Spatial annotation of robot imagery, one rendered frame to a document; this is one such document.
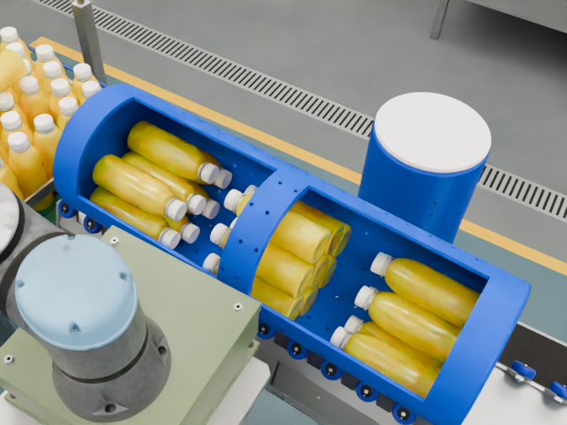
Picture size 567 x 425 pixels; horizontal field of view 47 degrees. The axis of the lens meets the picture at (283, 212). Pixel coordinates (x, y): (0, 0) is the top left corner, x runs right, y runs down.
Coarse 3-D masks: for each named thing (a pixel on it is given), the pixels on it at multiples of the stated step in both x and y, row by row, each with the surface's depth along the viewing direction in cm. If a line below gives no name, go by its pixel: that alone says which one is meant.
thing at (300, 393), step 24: (264, 360) 129; (312, 360) 125; (288, 384) 128; (312, 384) 125; (504, 384) 124; (528, 384) 124; (312, 408) 127; (336, 408) 124; (480, 408) 120; (504, 408) 120; (528, 408) 121; (552, 408) 121
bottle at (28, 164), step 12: (12, 156) 137; (24, 156) 137; (36, 156) 139; (12, 168) 138; (24, 168) 138; (36, 168) 140; (24, 180) 141; (36, 180) 142; (24, 192) 144; (48, 204) 149
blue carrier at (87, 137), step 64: (64, 128) 123; (128, 128) 139; (192, 128) 122; (64, 192) 127; (256, 192) 111; (320, 192) 113; (192, 256) 134; (256, 256) 108; (448, 256) 105; (320, 320) 127; (512, 320) 97; (384, 384) 104; (448, 384) 97
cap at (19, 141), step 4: (16, 132) 136; (20, 132) 137; (12, 136) 136; (16, 136) 136; (20, 136) 136; (24, 136) 136; (8, 140) 135; (12, 140) 135; (16, 140) 135; (20, 140) 135; (24, 140) 135; (12, 144) 134; (16, 144) 134; (20, 144) 135; (24, 144) 136; (16, 148) 135; (20, 148) 136
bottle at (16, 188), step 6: (0, 168) 133; (6, 168) 134; (0, 174) 133; (6, 174) 134; (12, 174) 136; (0, 180) 133; (6, 180) 134; (12, 180) 135; (18, 180) 139; (12, 186) 136; (18, 186) 138; (18, 192) 139; (24, 198) 143
